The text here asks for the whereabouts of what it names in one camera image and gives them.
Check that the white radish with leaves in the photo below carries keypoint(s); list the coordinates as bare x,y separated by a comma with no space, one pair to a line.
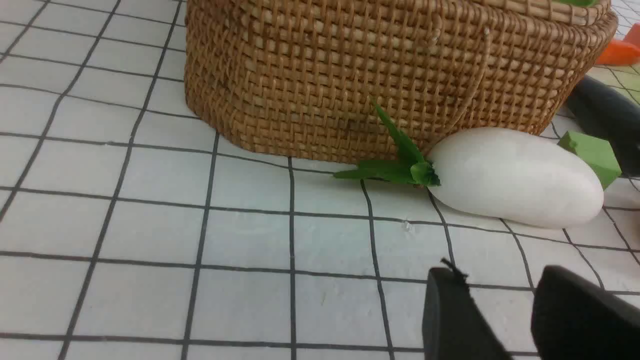
493,172

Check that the woven rattan basket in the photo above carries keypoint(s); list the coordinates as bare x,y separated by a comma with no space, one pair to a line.
299,78

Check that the green basket lining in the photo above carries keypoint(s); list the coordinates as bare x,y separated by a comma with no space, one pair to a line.
578,3

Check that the orange carrot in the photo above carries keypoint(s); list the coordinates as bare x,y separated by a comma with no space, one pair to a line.
622,52

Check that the green foam cube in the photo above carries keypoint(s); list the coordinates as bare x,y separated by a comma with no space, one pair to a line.
596,152

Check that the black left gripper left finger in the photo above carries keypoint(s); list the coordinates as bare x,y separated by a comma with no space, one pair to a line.
453,328

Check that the white grid tablecloth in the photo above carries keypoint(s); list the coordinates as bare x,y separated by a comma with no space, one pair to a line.
130,230

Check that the dark purple eggplant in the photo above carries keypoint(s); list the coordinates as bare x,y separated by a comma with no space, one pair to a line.
604,113

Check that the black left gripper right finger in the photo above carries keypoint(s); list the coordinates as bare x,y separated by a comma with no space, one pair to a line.
574,319

